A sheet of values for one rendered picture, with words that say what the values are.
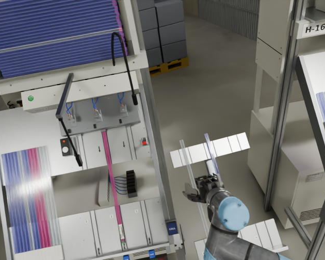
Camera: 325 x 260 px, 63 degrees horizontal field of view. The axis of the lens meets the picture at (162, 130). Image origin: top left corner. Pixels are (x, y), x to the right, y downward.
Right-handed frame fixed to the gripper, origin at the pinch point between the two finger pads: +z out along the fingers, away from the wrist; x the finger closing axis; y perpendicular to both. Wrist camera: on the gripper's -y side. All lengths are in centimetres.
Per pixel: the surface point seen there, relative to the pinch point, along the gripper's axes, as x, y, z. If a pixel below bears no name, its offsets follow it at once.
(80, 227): 52, -8, 17
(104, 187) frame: 44, -2, 54
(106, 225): 41.0, -9.5, 16.3
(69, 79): 40, 54, 14
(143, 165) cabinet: 19, 2, 68
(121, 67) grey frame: 18, 55, 19
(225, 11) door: -207, 189, 412
